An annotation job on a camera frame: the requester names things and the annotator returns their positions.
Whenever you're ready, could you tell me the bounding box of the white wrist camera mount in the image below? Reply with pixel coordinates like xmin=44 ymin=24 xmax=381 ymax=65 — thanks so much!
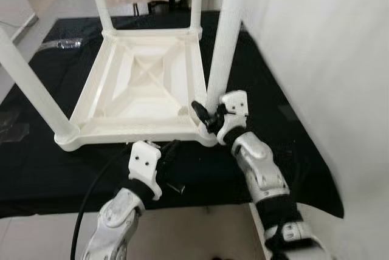
xmin=217 ymin=90 xmax=250 ymax=146
xmin=128 ymin=140 xmax=164 ymax=201

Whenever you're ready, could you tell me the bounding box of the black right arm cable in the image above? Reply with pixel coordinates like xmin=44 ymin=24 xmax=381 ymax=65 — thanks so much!
xmin=216 ymin=107 xmax=305 ymax=260

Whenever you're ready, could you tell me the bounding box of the black table cloth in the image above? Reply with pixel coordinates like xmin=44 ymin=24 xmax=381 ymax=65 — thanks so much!
xmin=0 ymin=10 xmax=344 ymax=219

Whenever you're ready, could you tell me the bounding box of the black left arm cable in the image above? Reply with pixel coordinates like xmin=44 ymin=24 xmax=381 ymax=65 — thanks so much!
xmin=70 ymin=145 xmax=131 ymax=260

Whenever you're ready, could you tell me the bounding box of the cream plastic table top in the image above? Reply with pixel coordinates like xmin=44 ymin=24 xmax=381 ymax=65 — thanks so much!
xmin=55 ymin=26 xmax=221 ymax=152

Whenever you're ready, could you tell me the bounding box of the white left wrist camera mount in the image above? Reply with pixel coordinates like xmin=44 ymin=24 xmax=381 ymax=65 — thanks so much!
xmin=128 ymin=140 xmax=164 ymax=201

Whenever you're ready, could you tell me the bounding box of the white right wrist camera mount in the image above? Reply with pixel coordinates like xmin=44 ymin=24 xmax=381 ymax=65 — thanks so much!
xmin=217 ymin=90 xmax=250 ymax=146

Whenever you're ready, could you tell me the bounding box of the grey tape piece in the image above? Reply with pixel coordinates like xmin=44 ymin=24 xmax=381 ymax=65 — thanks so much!
xmin=277 ymin=105 xmax=298 ymax=121

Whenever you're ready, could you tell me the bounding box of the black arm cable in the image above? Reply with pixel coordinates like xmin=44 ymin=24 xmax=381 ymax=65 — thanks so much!
xmin=216 ymin=107 xmax=305 ymax=260
xmin=70 ymin=145 xmax=131 ymax=260

